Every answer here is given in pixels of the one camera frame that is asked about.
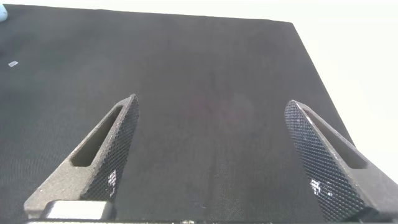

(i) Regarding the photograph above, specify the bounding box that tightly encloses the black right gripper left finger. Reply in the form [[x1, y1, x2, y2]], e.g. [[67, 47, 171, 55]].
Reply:
[[24, 93, 140, 220]]

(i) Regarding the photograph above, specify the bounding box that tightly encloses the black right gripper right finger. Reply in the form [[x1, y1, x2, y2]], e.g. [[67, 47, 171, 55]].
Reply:
[[284, 99, 398, 223]]

